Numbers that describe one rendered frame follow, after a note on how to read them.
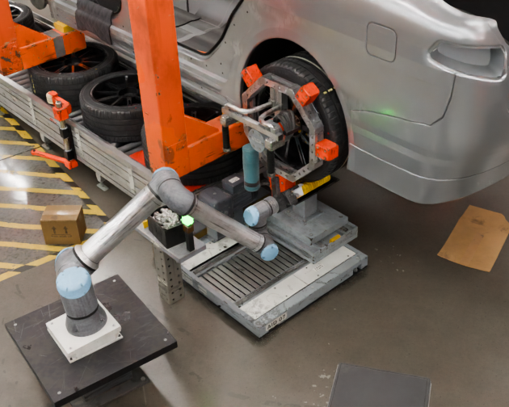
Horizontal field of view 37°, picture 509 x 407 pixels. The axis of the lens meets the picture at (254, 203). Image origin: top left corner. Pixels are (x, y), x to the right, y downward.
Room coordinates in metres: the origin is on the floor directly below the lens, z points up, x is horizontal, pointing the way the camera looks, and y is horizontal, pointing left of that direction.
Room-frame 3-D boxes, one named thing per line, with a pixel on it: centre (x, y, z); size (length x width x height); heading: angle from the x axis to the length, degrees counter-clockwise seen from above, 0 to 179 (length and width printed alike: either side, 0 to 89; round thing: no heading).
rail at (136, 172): (4.57, 1.25, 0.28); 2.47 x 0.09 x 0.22; 40
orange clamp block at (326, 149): (3.21, -0.37, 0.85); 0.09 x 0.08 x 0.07; 40
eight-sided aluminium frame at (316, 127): (3.45, -0.16, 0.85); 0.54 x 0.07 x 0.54; 40
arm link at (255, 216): (3.03, -0.01, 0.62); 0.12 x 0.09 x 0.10; 130
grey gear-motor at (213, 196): (3.62, 0.12, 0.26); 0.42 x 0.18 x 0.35; 130
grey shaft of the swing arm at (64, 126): (4.46, 1.24, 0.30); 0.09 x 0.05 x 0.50; 40
